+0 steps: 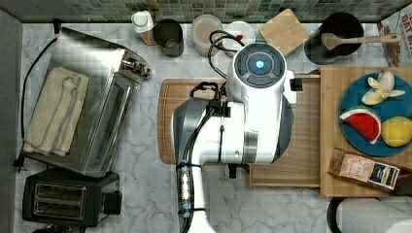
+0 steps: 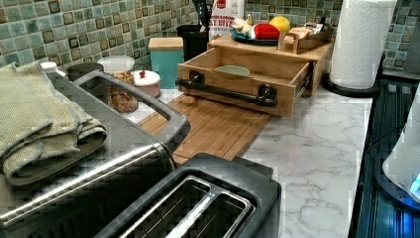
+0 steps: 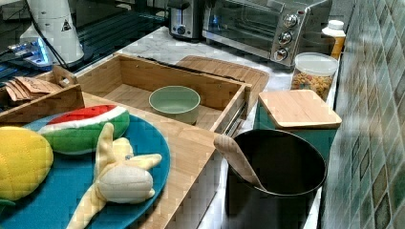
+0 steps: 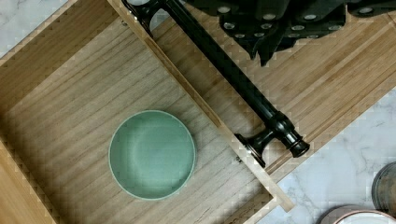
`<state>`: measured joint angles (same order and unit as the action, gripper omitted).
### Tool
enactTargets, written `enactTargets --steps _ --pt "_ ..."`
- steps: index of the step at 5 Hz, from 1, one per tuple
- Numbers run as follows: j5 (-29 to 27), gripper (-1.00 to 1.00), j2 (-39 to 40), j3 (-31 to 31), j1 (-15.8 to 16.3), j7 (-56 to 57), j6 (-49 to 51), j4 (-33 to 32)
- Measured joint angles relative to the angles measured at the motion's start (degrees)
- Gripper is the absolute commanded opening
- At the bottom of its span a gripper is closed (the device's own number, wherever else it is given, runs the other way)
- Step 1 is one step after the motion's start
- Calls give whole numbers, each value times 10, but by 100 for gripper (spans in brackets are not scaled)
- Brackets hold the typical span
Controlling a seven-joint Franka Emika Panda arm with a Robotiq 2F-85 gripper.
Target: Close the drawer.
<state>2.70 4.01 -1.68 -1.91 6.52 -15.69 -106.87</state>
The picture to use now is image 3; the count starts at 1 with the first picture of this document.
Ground wooden drawer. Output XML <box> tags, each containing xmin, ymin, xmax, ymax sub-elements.
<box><xmin>76</xmin><ymin>54</ymin><xmax>250</xmax><ymax>133</ymax></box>

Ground wooden drawer cabinet top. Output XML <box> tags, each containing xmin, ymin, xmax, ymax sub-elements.
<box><xmin>0</xmin><ymin>83</ymin><xmax>224</xmax><ymax>229</ymax></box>

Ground green ceramic bowl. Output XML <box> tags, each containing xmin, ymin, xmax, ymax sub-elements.
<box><xmin>149</xmin><ymin>86</ymin><xmax>201</xmax><ymax>125</ymax></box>

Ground wooden spatula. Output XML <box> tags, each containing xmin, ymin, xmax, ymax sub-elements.
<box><xmin>213</xmin><ymin>135</ymin><xmax>266</xmax><ymax>191</ymax></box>

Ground wooden cutting board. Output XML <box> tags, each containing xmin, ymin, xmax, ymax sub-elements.
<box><xmin>177</xmin><ymin>55</ymin><xmax>269</xmax><ymax>107</ymax></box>

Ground black silver toaster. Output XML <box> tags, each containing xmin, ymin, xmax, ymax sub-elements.
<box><xmin>167</xmin><ymin>0</ymin><xmax>204</xmax><ymax>40</ymax></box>

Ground teal box with wooden lid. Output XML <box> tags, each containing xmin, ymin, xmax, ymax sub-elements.
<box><xmin>253</xmin><ymin>90</ymin><xmax>342</xmax><ymax>160</ymax></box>

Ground plush peeled banana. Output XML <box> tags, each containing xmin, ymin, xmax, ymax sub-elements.
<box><xmin>66</xmin><ymin>122</ymin><xmax>162</xmax><ymax>229</ymax></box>

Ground black utensil holder pot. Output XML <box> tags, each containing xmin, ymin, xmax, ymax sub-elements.
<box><xmin>221</xmin><ymin>130</ymin><xmax>327</xmax><ymax>229</ymax></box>

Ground silver toaster oven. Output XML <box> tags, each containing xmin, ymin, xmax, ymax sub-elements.
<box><xmin>202</xmin><ymin>0</ymin><xmax>332</xmax><ymax>67</ymax></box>

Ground plush watermelon slice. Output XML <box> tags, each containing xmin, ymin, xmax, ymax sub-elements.
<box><xmin>38</xmin><ymin>104</ymin><xmax>130</xmax><ymax>155</ymax></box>

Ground blue round plate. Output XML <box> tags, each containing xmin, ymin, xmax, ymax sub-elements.
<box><xmin>1</xmin><ymin>115</ymin><xmax>170</xmax><ymax>229</ymax></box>

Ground white cap orange bottle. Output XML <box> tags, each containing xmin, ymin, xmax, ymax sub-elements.
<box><xmin>322</xmin><ymin>20</ymin><xmax>346</xmax><ymax>59</ymax></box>

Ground brown tea bag box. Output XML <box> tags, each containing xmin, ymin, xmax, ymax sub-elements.
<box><xmin>1</xmin><ymin>66</ymin><xmax>77</xmax><ymax>112</ymax></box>

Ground yellow plush lemon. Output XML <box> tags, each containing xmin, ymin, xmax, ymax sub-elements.
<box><xmin>0</xmin><ymin>126</ymin><xmax>53</xmax><ymax>201</ymax></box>

